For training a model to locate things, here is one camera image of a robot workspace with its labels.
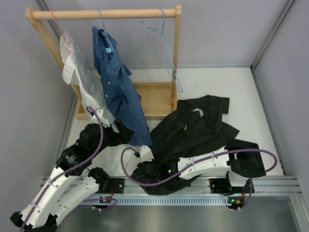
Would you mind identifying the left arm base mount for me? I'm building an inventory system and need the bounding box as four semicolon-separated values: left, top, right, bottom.
92;178;125;211

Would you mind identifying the pink wire hanger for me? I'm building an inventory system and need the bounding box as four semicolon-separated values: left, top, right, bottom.
50;10;72;54

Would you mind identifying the blue hanger with shirt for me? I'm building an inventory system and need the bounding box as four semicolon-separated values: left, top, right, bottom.
97;10;114;58

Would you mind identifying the aluminium mounting rail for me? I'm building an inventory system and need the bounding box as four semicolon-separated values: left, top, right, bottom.
40;176;302;194

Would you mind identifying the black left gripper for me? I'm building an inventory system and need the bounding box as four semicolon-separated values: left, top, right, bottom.
90;119;134;157

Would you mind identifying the wooden clothes rack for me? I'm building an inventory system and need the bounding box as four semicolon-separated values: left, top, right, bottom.
25;5;182;120

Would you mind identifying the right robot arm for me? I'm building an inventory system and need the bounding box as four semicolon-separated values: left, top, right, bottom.
131;139;266;195

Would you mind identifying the black pinstriped shirt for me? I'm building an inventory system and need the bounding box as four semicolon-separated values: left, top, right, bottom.
131;95;239;184

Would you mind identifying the slotted grey cable duct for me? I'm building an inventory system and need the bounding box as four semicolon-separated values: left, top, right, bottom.
79;195;232;205

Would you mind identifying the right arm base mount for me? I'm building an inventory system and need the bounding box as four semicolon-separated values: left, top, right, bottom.
210;177;254;212

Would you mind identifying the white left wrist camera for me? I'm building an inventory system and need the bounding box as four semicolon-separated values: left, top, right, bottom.
90;108;115;128

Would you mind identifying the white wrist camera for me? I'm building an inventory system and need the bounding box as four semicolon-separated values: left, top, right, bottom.
136;145;154;162
90;108;115;128

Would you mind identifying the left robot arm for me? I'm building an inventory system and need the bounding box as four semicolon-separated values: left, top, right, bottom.
10;120;134;232

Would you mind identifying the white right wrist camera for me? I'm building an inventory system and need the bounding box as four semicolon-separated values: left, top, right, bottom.
136;145;154;162

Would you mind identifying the blue checked shirt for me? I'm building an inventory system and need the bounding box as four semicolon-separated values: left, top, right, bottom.
92;26;152;146

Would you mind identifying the white shirt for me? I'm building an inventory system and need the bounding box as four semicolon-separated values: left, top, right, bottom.
60;31;115;126

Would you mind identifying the empty blue wire hanger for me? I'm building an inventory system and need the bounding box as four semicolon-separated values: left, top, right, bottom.
141;8;184;93

